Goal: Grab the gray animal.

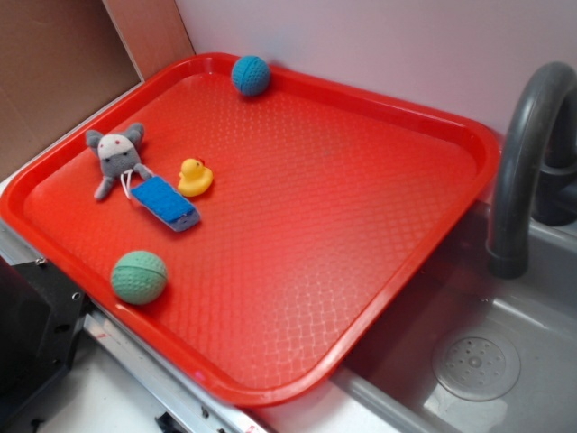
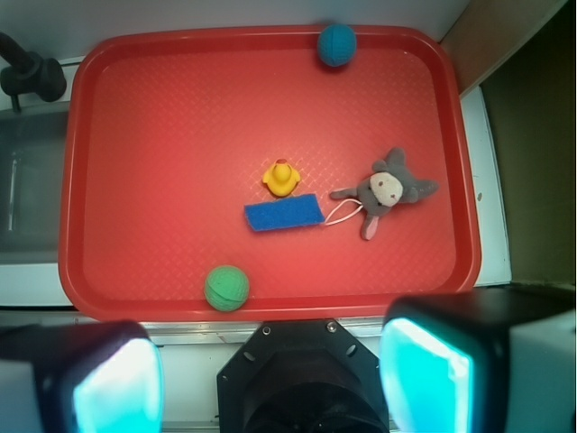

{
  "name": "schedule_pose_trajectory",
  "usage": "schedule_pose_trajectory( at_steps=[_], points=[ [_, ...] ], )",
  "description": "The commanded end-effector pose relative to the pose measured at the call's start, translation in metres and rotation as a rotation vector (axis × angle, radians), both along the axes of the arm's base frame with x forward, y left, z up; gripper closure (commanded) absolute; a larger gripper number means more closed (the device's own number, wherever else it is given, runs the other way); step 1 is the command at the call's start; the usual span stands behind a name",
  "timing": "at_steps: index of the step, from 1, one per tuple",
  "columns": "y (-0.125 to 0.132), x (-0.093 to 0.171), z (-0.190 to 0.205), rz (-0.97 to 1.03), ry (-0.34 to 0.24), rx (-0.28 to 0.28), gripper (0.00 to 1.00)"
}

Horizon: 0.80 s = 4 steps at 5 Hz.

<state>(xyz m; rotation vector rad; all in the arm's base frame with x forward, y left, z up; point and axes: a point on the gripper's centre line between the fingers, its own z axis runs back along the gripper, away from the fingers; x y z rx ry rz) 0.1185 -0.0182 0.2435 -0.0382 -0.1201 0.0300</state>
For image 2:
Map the black faucet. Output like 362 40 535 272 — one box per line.
1 32 67 114

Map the gray plush animal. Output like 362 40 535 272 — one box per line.
325 147 439 241

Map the green foam ball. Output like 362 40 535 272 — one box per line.
204 265 250 312

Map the blue rectangular sponge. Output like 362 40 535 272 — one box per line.
244 194 325 232

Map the metal sink basin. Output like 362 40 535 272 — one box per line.
1 109 69 265

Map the red plastic tray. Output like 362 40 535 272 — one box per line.
59 26 481 321

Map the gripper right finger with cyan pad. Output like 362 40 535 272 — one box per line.
379 285 576 432

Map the blue foam ball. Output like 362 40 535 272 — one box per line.
316 23 357 68

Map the yellow rubber duck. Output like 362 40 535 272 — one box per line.
262 159 301 198

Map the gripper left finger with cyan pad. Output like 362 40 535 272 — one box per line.
1 321 164 432

